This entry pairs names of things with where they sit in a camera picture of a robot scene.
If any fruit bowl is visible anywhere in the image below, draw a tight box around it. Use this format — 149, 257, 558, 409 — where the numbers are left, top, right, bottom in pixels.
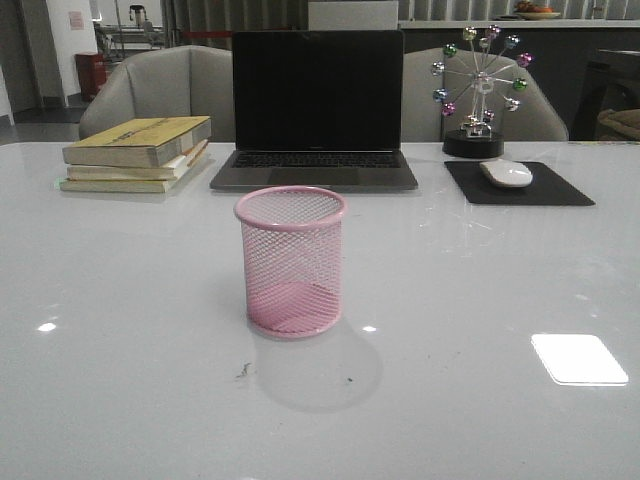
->
514, 1, 561, 21

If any left grey armchair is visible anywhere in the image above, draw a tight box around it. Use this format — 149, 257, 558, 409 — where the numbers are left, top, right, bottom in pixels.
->
79, 45, 235, 142

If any top yellow book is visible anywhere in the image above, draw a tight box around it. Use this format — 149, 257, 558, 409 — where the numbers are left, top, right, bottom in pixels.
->
63, 116, 211, 167

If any grey laptop black screen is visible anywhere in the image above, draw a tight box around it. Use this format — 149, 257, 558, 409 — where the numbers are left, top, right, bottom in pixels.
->
210, 30, 418, 191

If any ferris wheel desk ornament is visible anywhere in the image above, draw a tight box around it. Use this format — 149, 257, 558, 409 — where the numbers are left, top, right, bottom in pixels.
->
430, 24, 534, 159

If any grey armchair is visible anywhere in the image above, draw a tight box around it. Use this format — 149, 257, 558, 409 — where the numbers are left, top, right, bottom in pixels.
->
401, 48, 569, 142
79, 45, 235, 142

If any pink mesh pen holder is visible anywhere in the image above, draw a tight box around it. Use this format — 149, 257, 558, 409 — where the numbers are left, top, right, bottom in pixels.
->
234, 186, 347, 338

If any bottom book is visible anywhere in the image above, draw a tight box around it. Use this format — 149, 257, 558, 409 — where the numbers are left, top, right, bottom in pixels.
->
58, 151, 206, 193

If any white computer mouse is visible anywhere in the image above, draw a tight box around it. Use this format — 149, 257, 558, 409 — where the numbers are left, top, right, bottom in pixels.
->
479, 159, 533, 188

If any black mouse pad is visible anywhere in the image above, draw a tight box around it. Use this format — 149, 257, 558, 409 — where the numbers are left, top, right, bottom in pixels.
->
444, 161, 595, 206

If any red bin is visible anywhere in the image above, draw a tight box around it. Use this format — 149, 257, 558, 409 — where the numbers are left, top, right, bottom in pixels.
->
75, 52, 107, 101

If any right grey armchair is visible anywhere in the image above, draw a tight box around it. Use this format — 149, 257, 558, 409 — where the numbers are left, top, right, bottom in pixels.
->
401, 48, 569, 142

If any middle book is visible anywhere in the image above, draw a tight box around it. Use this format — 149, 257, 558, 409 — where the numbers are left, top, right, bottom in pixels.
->
67, 140, 209, 180

